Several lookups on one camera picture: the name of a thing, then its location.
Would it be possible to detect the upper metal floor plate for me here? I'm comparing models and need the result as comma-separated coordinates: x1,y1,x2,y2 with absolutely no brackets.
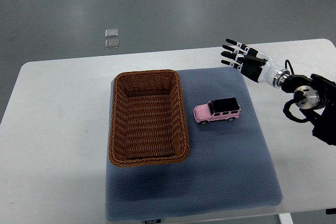
105,28,119,38

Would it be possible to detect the blue grey cushion mat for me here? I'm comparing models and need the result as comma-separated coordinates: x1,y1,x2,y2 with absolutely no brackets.
106,67,282,222

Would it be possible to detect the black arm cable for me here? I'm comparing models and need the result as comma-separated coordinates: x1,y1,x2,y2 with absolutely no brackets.
284,59,296,76

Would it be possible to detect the white table leg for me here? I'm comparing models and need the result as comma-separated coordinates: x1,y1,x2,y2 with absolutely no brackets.
278,213,293,224

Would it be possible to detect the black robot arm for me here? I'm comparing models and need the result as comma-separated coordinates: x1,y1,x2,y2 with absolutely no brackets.
272,70,335,145

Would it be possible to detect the pink toy car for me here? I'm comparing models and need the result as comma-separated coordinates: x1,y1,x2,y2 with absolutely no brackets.
193,98,241,125

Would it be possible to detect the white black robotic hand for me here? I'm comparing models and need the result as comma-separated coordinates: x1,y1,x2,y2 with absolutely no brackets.
221,38,278,85

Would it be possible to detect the brown wicker basket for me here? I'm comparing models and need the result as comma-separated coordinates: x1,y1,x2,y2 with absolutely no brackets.
108,69,190,167

